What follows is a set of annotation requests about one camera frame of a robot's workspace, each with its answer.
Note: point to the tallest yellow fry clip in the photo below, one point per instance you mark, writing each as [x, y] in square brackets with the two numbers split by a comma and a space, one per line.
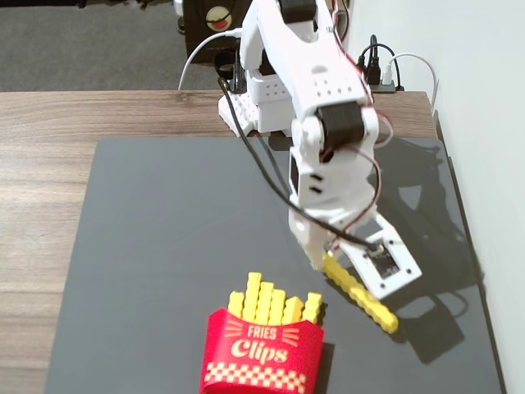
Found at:
[252, 295]

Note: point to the grey work mat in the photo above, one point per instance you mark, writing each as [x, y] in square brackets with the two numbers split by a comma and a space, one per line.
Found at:
[164, 246]

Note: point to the black usb plug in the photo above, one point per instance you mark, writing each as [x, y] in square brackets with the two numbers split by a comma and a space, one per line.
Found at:
[360, 61]
[373, 74]

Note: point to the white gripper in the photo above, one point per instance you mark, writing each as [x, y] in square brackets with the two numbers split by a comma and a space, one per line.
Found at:
[307, 230]

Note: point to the black table clamp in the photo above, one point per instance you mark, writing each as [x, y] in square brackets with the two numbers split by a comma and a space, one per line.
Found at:
[223, 65]

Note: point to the white usb plug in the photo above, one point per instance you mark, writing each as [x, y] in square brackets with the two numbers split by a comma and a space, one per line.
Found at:
[388, 76]

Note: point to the long yellow plastic fry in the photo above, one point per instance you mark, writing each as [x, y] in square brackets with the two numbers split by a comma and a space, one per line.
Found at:
[346, 281]

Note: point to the white gripper camera mount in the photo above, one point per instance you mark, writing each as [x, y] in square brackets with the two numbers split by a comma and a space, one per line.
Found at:
[404, 271]

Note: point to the short yellow fry clip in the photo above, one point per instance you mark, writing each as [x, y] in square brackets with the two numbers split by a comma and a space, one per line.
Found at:
[236, 303]

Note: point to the red fries clips box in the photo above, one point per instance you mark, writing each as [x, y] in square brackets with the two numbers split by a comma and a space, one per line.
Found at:
[258, 357]

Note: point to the black box with round dial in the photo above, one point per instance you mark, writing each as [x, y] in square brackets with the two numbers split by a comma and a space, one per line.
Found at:
[201, 37]

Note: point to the black usb hub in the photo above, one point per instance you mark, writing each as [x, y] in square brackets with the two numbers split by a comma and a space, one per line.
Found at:
[387, 87]

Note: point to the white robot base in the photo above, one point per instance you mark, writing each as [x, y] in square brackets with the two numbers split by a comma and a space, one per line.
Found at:
[266, 102]

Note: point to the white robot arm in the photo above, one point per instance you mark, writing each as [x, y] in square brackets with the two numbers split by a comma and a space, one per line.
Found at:
[303, 74]

